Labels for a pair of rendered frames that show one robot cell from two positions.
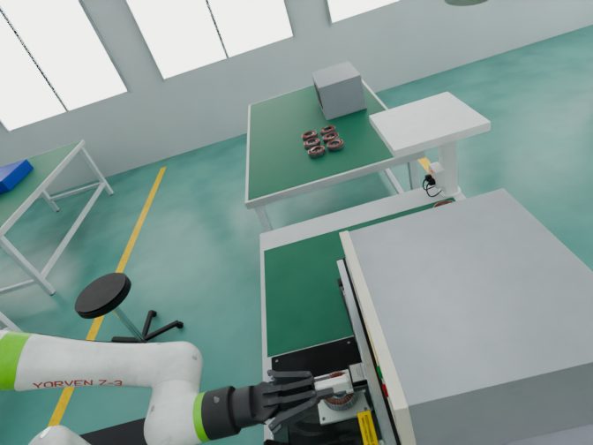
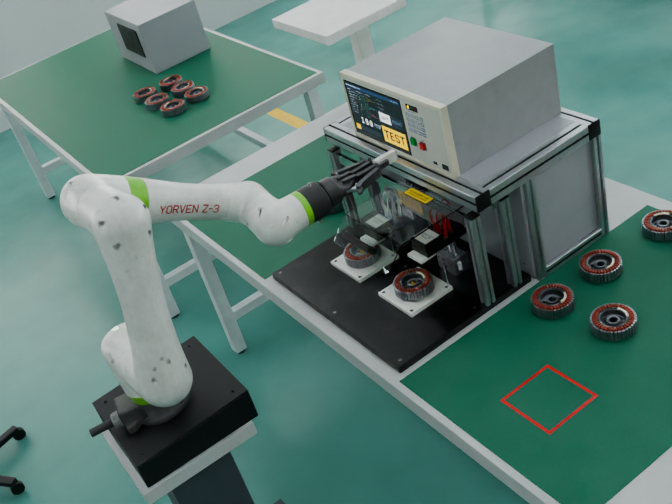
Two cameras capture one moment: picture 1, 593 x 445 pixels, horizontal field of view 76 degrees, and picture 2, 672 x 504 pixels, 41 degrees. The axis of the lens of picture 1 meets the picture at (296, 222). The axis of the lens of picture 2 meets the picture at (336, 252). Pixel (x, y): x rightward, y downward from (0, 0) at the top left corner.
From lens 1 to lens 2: 178 cm
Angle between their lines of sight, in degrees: 26
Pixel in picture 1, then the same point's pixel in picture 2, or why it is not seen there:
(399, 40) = not seen: outside the picture
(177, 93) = not seen: outside the picture
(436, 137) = (361, 18)
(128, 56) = not seen: outside the picture
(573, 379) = (519, 76)
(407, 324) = (424, 85)
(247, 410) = (335, 184)
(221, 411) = (317, 189)
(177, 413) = (284, 202)
